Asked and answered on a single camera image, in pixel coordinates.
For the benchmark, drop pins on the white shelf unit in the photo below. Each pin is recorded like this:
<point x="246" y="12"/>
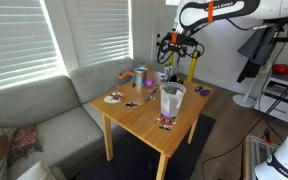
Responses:
<point x="277" y="106"/>

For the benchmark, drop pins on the grey fabric sofa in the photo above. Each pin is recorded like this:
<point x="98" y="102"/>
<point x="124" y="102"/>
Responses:
<point x="50" y="100"/>

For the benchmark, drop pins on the white cushion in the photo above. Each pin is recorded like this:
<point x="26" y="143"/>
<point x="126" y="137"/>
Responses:
<point x="40" y="171"/>

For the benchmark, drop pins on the purple ball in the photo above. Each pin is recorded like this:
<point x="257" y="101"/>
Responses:
<point x="149" y="82"/>

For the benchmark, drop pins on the red patterned cloth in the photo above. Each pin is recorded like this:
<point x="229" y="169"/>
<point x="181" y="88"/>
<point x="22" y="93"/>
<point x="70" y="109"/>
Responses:
<point x="24" y="141"/>

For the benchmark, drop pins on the metal tumbler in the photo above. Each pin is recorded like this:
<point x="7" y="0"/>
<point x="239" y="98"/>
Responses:
<point x="140" y="78"/>

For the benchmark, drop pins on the narrow white window blinds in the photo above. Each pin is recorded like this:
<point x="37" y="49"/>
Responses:
<point x="100" y="30"/>

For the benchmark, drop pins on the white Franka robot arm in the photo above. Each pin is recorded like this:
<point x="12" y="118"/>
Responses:
<point x="270" y="8"/>

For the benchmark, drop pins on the small black sticker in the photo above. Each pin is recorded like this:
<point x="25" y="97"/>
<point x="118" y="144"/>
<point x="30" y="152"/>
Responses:
<point x="131" y="104"/>

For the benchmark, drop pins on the small grey sticker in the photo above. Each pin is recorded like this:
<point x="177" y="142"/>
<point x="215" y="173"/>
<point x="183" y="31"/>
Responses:
<point x="152" y="90"/>
<point x="149" y="97"/>

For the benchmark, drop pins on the black jacket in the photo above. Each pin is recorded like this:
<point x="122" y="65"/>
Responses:
<point x="257" y="50"/>

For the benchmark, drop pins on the white floor stand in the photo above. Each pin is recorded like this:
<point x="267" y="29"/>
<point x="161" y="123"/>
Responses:
<point x="247" y="100"/>

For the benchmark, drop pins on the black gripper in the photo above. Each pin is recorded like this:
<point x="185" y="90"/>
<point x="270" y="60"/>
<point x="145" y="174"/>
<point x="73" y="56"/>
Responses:
<point x="184" y="42"/>

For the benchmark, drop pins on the black toy car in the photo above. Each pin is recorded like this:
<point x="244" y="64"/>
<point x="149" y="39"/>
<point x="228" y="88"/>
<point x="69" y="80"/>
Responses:
<point x="198" y="88"/>

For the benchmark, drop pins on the orange octopus plush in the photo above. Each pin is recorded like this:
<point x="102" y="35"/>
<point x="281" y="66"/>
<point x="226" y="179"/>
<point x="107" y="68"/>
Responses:
<point x="125" y="74"/>

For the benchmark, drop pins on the translucent plastic cup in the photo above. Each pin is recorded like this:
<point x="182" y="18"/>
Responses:
<point x="175" y="91"/>

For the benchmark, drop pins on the yellow post black cap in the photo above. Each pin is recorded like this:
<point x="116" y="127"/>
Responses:
<point x="171" y="60"/>
<point x="192" y="68"/>

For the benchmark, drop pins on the red object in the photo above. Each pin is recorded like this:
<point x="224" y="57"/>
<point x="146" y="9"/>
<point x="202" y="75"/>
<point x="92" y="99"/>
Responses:
<point x="280" y="69"/>

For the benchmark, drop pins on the black orange clamp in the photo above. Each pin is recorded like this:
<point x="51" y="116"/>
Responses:
<point x="267" y="136"/>

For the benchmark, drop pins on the dark rug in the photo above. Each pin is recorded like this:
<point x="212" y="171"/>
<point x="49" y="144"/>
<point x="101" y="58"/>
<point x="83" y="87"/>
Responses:
<point x="134" y="160"/>

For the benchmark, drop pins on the metal frame cart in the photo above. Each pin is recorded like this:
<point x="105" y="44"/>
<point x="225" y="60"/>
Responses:
<point x="255" y="156"/>

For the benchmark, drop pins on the blue toy car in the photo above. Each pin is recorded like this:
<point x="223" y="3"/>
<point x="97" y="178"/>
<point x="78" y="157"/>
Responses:
<point x="204" y="92"/>

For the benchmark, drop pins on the wooden table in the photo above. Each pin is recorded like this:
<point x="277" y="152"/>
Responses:
<point x="134" y="120"/>

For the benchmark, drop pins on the wide white window blinds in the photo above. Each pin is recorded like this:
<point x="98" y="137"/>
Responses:
<point x="17" y="40"/>

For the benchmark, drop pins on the white flat packet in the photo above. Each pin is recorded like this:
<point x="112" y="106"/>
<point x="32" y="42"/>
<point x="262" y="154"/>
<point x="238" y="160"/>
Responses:
<point x="163" y="77"/>

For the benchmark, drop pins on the white door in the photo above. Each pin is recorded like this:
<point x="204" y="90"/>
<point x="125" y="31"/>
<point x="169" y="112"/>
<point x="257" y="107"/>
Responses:
<point x="160" y="20"/>

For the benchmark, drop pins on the black wrist camera orange mount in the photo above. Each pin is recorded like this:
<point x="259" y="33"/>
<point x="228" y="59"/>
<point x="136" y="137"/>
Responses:
<point x="172" y="38"/>

